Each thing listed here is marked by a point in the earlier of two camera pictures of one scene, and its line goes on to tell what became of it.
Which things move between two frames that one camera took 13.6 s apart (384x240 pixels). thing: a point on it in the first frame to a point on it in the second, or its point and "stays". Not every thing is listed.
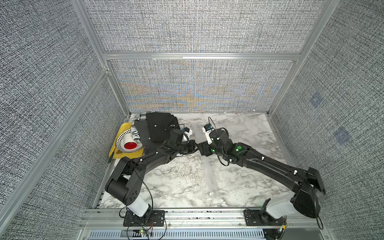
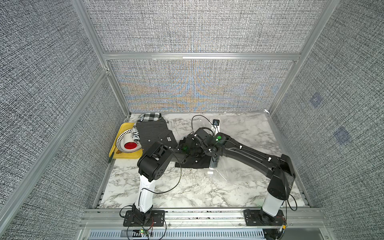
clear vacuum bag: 206,162 to 205,141
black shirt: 160,125 to 194,162
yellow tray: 119,154 stays
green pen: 111,157 stays
